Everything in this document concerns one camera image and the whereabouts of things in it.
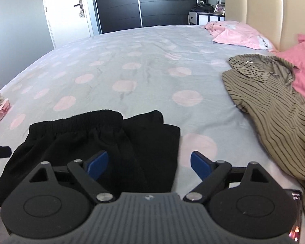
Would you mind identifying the black shorts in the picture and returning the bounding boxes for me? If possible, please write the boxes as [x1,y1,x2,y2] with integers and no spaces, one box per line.
[0,110,180,205]

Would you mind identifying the smartphone with lit screen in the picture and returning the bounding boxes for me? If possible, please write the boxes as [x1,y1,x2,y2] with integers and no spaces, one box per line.
[285,189,303,243]

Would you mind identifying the olive striped shirt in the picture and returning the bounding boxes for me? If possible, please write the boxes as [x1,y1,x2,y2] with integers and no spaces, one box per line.
[221,54,305,214]

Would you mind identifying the pink pillow at headboard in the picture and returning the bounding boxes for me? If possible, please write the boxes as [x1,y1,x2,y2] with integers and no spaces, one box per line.
[277,34,305,98]

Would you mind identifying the white door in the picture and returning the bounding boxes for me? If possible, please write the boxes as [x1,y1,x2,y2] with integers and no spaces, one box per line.
[43,0,92,48]

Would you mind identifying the pink pillow with print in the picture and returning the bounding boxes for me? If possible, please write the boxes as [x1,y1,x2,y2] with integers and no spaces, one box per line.
[204,21,278,53]

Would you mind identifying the white bedside table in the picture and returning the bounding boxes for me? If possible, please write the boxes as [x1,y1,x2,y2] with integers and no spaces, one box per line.
[188,11,225,25]

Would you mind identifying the black sliding wardrobe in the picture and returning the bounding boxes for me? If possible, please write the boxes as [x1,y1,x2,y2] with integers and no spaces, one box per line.
[96,0,197,34]

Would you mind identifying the beige padded headboard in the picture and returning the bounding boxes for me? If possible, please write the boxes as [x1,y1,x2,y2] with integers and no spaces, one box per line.
[225,0,305,51]

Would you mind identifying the black bag on nightstand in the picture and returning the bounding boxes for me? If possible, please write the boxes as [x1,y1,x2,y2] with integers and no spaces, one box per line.
[191,3,214,13]

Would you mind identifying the black door handle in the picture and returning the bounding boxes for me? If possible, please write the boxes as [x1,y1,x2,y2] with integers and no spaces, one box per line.
[74,0,85,18]

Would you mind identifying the picture frame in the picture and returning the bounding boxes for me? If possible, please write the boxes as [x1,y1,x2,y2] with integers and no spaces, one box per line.
[214,3,225,15]

